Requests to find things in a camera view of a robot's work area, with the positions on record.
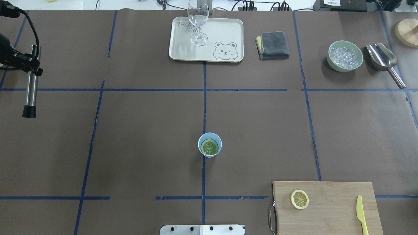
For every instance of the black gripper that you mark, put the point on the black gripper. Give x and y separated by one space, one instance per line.
7 49

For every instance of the steel muddler black tip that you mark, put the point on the steel muddler black tip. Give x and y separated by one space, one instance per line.
31 92

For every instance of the light blue plastic cup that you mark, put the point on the light blue plastic cup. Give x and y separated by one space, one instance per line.
209 136

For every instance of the wooden cup tree stand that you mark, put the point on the wooden cup tree stand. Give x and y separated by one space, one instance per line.
407 32

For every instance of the clear wine glass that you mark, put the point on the clear wine glass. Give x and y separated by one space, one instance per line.
198 14

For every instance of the cream bear serving tray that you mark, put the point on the cream bear serving tray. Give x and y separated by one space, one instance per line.
225 40

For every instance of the grey folded cloth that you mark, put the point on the grey folded cloth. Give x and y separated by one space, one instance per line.
272 45

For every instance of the green bowl of ice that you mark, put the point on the green bowl of ice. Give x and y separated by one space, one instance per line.
344 56

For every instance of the wooden cutting board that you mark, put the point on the wooden cutting board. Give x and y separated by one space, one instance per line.
331 209

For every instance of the steel ice scoop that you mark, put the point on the steel ice scoop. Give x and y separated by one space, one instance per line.
384 60

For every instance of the yellow plastic knife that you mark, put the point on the yellow plastic knife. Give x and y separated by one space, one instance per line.
360 215

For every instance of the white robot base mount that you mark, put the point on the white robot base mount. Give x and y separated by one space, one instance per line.
233 229

